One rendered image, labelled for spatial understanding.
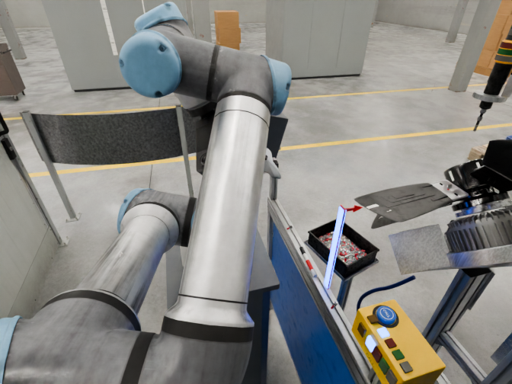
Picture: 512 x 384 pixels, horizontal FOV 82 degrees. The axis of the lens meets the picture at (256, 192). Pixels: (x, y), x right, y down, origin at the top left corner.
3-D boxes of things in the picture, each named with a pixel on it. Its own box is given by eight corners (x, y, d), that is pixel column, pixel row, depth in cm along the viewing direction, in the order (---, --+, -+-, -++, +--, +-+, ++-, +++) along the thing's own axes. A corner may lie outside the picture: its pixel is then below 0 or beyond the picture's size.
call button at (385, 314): (398, 323, 65) (400, 318, 64) (382, 328, 64) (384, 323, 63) (387, 308, 68) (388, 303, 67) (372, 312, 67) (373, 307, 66)
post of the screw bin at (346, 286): (328, 367, 159) (356, 264, 113) (324, 369, 157) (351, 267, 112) (324, 362, 161) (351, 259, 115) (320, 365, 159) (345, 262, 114)
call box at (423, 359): (430, 390, 63) (448, 366, 57) (389, 404, 61) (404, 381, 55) (384, 323, 76) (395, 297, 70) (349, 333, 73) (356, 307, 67)
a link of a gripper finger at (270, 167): (289, 155, 62) (251, 133, 60) (288, 171, 58) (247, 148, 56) (281, 165, 64) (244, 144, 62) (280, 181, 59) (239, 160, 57)
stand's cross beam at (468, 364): (487, 385, 102) (492, 380, 100) (478, 389, 101) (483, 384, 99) (445, 335, 117) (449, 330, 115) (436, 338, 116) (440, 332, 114)
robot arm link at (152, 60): (211, 50, 35) (219, 36, 44) (111, 25, 33) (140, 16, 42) (202, 113, 39) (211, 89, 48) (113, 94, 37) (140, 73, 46)
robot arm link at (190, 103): (203, 77, 47) (162, 95, 50) (216, 103, 49) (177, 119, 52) (214, 63, 53) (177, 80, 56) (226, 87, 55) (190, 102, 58)
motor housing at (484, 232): (495, 252, 98) (480, 214, 101) (579, 244, 76) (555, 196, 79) (438, 267, 93) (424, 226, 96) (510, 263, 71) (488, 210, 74)
